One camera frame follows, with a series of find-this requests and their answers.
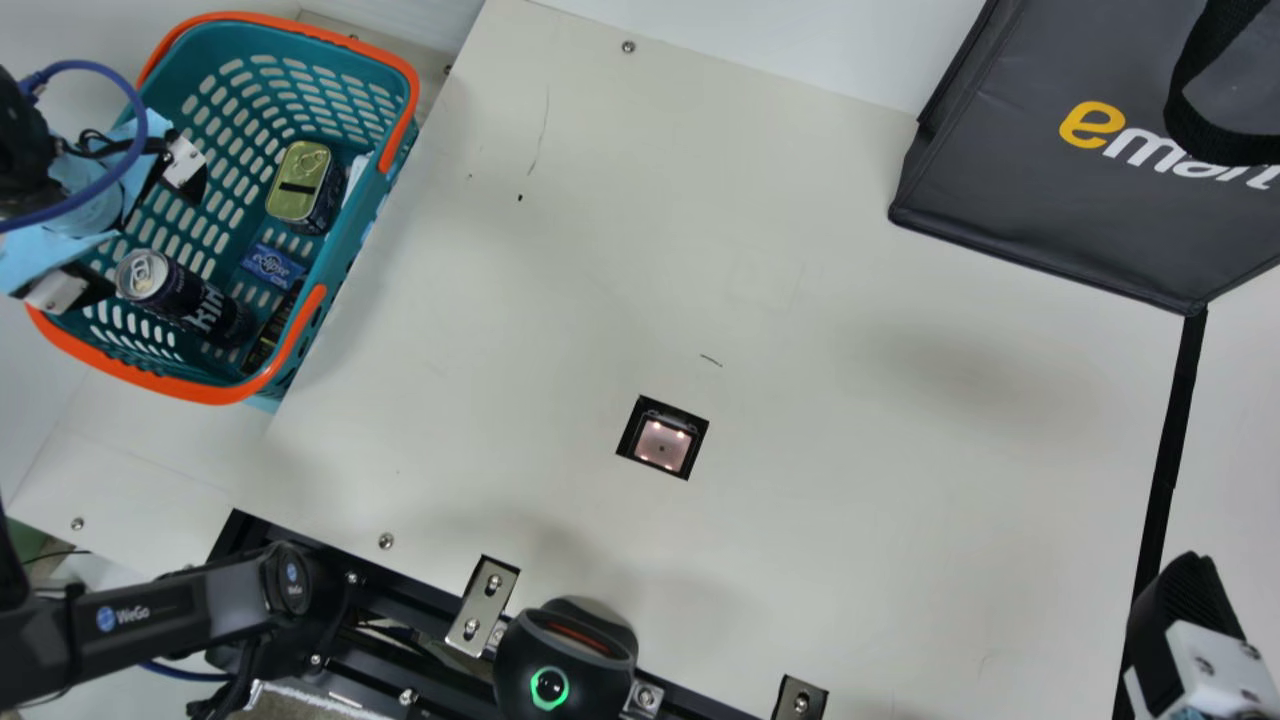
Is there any small blue box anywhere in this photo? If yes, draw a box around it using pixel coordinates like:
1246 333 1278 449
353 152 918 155
239 242 308 293

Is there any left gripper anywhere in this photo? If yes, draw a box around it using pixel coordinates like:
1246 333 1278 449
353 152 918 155
0 112 209 315

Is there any teal shopping basket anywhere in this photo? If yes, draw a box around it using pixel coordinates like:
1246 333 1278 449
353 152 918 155
25 10 421 413

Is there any purple can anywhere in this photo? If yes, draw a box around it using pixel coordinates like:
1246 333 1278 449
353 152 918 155
114 249 253 348

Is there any dark coffee bottle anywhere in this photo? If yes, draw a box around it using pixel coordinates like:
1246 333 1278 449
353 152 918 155
243 286 306 377

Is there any small square scanner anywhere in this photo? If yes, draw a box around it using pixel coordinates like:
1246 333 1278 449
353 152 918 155
614 394 711 482

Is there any gold rectangular tin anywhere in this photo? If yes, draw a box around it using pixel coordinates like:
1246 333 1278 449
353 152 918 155
264 140 347 238

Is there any dark grey bag with straps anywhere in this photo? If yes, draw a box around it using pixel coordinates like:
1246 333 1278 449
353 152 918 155
887 0 1280 317

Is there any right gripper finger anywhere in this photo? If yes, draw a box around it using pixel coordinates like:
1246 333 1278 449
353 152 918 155
1124 550 1280 720

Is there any black device with green light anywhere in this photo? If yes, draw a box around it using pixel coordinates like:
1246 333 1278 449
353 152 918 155
492 597 640 720

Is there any black strip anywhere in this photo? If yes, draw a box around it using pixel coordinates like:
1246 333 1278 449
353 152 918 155
1113 308 1211 720

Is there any blue cable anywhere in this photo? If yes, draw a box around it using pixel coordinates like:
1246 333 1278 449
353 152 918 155
138 657 234 686
0 60 151 237

